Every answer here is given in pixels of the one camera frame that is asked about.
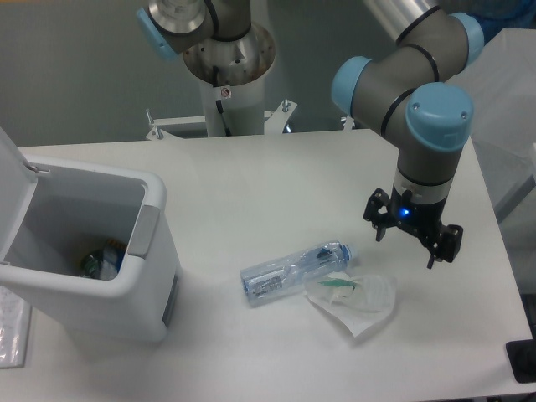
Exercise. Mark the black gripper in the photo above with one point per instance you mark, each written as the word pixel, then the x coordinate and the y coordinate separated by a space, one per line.
pixel 423 221

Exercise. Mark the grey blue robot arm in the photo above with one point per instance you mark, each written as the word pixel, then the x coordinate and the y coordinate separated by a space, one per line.
pixel 405 98

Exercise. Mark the green trash in can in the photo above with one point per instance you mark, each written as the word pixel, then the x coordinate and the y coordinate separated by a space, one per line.
pixel 103 264

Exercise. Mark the white trash can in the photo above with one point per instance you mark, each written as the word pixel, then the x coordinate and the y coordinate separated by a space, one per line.
pixel 89 245

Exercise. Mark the white trash can lid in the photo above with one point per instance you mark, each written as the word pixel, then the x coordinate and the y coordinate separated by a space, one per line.
pixel 18 184

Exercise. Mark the clear plastic water bottle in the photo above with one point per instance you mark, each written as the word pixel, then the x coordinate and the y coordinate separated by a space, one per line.
pixel 286 275

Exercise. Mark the black device at edge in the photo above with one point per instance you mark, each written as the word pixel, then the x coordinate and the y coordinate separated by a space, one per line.
pixel 521 355

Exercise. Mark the grey covered box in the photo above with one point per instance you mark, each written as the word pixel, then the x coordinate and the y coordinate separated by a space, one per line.
pixel 501 83

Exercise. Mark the blue plastic bag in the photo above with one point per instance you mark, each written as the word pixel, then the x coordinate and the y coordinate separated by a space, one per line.
pixel 495 15

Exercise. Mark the laminated paper sheet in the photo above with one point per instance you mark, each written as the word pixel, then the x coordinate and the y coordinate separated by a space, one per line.
pixel 15 324

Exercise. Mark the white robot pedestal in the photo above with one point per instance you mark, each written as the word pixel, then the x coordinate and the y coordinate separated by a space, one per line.
pixel 231 79

